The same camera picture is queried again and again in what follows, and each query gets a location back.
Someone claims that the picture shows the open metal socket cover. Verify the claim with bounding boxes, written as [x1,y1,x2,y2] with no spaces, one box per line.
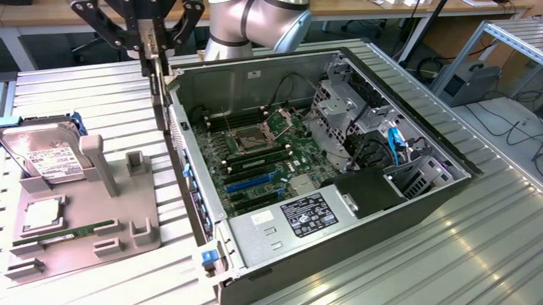
[260,107,293,140]

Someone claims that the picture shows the black power wire bundle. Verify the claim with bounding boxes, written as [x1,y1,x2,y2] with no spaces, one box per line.
[344,132,397,171]

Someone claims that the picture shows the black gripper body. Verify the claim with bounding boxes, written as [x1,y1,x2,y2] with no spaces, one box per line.
[125,0,184,20]

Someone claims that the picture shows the perforated silver drive cage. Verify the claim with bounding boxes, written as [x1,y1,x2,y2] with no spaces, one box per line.
[310,79,390,173]

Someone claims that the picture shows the silver chipset heatsink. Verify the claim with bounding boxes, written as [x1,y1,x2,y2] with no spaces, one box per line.
[289,176,317,194]

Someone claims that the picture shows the open black PC case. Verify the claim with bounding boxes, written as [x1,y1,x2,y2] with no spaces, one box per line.
[150,46,484,305]

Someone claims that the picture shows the blue expansion slot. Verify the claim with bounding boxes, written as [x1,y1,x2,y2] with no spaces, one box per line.
[225,176,277,194]

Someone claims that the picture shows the blue disk carrier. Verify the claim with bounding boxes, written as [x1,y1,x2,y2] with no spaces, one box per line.
[0,109,87,137]

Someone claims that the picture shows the CPU socket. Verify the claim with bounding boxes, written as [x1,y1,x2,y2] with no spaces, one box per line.
[230,126,272,154]

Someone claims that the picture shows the black office chair base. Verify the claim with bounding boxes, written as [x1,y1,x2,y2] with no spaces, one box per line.
[338,18,388,32]
[70,30,166,63]

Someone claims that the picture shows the silver disk bay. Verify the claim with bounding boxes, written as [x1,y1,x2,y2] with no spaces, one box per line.
[382,154,453,200]

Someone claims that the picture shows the black plastic shroud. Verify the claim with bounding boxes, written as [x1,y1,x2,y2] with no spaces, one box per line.
[332,166,409,220]

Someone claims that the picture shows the long black expansion slot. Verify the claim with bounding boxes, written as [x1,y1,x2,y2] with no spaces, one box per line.
[222,168,274,186]
[234,194,284,213]

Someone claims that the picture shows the blue flat wire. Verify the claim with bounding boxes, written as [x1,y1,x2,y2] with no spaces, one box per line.
[386,126,408,166]

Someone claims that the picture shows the black floor cable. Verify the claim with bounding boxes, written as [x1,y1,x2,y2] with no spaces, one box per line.
[464,101,543,153]

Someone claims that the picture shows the aluminium profile frame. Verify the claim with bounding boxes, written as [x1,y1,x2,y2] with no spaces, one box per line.
[432,18,543,99]

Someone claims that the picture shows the wooden desk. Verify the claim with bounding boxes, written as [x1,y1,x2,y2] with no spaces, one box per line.
[0,0,213,72]
[308,0,533,63]

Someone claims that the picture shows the graphics card with black fan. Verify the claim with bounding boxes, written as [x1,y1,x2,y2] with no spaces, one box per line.
[137,18,170,133]

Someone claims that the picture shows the silver CPU chip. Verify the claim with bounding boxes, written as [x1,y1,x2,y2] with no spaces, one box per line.
[22,200,62,231]

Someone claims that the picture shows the green motherboard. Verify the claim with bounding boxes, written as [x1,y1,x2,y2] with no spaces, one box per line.
[188,104,340,217]

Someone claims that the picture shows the green RAM stick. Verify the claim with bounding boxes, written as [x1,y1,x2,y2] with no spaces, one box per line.
[10,219,117,247]
[230,151,289,171]

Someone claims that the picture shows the short black expansion slot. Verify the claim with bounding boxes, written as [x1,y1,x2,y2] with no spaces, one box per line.
[229,191,257,204]

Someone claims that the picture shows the grey parts rack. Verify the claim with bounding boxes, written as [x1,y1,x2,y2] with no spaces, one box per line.
[1,134,161,289]

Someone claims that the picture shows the silver hard disk with label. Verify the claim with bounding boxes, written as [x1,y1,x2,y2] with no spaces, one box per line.
[0,122,94,185]

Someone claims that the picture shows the thin black arched wire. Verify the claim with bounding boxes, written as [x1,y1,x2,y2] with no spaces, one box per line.
[270,72,317,107]

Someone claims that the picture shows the black coiled cable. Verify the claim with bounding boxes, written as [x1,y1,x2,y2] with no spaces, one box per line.
[414,56,444,80]

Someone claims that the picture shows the silver power supply with label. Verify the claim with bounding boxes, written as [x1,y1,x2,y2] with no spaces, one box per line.
[220,185,364,271]

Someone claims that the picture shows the thin metal locking lever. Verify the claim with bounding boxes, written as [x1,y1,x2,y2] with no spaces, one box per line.
[222,106,234,140]

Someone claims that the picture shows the grey control box with handle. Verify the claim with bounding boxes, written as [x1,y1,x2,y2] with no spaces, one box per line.
[436,62,504,107]

